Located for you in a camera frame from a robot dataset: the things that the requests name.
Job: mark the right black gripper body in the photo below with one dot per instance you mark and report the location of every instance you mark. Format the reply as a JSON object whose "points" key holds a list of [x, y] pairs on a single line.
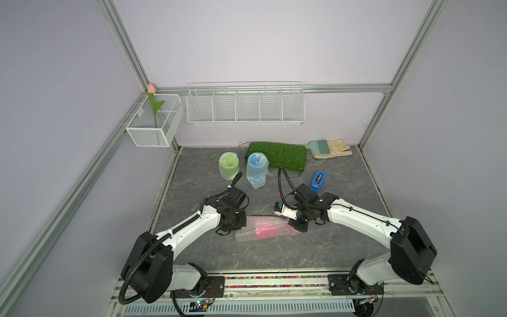
{"points": [[303, 212]]}

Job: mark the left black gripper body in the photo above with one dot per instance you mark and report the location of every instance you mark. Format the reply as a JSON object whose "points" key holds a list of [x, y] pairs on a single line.
{"points": [[237, 221]]}

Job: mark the bubble wrap sheet stack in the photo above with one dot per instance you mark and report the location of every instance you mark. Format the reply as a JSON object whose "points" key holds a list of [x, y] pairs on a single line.
{"points": [[246, 234]]}

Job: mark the pink plastic wine glass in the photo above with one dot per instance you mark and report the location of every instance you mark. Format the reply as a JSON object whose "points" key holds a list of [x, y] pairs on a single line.
{"points": [[267, 231]]}

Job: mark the blue tape dispenser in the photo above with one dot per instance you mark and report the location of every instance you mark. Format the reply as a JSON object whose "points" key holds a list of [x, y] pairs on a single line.
{"points": [[318, 182]]}

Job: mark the green plastic wine glass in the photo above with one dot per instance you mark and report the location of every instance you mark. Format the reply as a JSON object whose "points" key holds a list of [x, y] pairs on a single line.
{"points": [[229, 163]]}

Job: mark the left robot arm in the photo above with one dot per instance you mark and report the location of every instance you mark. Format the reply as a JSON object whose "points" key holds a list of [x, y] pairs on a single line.
{"points": [[150, 271]]}

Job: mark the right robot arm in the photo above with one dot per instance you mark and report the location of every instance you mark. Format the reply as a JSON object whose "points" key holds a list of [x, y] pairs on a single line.
{"points": [[411, 252]]}

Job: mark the green artificial grass mat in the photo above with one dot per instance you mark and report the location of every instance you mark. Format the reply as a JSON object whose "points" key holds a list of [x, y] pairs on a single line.
{"points": [[291, 157]]}

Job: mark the beige work glove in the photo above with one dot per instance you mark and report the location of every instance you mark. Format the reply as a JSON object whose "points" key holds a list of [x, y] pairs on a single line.
{"points": [[322, 149]]}

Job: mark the white vent grille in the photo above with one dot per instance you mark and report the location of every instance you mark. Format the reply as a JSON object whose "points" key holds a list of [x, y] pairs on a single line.
{"points": [[262, 308]]}

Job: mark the white mesh corner basket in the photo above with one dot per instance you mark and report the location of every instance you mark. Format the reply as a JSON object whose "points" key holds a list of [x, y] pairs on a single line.
{"points": [[141, 126]]}

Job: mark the artificial tulip flower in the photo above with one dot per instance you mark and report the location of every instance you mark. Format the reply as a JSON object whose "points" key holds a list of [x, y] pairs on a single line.
{"points": [[156, 106]]}

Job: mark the aluminium front rail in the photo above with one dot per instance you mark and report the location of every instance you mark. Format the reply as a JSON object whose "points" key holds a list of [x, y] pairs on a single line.
{"points": [[303, 283]]}

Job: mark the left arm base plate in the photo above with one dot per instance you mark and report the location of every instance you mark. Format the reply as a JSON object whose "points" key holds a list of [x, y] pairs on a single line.
{"points": [[211, 287]]}

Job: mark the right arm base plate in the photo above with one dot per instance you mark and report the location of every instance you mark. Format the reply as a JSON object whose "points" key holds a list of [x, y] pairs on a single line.
{"points": [[342, 284]]}

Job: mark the white wire wall basket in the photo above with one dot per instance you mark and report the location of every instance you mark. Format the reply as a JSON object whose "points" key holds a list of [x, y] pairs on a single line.
{"points": [[241, 103]]}

